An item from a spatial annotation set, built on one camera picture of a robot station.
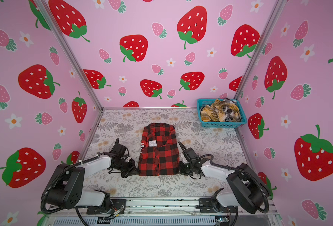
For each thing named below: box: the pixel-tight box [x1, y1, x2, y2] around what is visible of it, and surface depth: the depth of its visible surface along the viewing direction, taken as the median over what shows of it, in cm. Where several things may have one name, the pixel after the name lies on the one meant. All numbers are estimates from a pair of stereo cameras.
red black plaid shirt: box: [137, 122, 180, 177], surface depth 92 cm
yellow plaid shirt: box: [200, 97, 242, 123], surface depth 106 cm
